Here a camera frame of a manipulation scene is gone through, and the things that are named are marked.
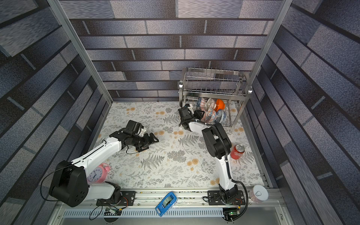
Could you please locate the white lattice pattern bowl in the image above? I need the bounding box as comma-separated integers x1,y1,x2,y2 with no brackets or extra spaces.
205,98,216,110

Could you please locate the blue dotted pattern bowl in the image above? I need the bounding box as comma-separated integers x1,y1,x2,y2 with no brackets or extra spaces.
196,97,207,110

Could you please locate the floral table mat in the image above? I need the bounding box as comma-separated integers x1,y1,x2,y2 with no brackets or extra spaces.
75,101,271,189

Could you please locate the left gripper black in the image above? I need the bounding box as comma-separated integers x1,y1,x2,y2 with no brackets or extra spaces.
132,132,160,151

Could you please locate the orange bowl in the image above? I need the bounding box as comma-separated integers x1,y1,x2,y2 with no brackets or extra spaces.
215,99,226,112

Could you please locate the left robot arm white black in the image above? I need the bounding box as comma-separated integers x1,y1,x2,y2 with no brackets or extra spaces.
49,120,159,207

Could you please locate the aluminium rail frame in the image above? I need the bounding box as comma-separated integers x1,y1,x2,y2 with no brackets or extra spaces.
48,188,293,225

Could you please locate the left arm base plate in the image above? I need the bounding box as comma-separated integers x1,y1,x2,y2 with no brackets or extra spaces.
96,191,136,207

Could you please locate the black white floral bowl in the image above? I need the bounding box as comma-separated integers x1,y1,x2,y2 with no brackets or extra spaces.
201,111,211,122

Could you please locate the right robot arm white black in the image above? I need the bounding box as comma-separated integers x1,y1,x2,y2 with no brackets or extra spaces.
178,104,243,204

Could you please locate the blue handheld meter device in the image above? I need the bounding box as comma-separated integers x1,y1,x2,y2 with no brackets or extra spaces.
155,192,177,217

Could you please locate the red blue floral bowl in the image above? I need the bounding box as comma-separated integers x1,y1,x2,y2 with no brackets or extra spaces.
206,108,217,123

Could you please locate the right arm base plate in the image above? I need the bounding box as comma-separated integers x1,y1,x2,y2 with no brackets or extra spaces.
207,190,246,206

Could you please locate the pink alarm clock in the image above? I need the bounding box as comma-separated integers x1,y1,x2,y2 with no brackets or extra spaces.
87,163,111,183

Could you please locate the steel two-tier dish rack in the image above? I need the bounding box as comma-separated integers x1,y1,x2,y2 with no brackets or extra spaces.
179,67,253,129

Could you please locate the blue floral rim bowl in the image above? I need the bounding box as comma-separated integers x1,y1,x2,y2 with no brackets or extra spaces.
216,109,227,124

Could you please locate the red soda can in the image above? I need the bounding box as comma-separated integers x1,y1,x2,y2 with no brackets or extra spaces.
230,144,245,160

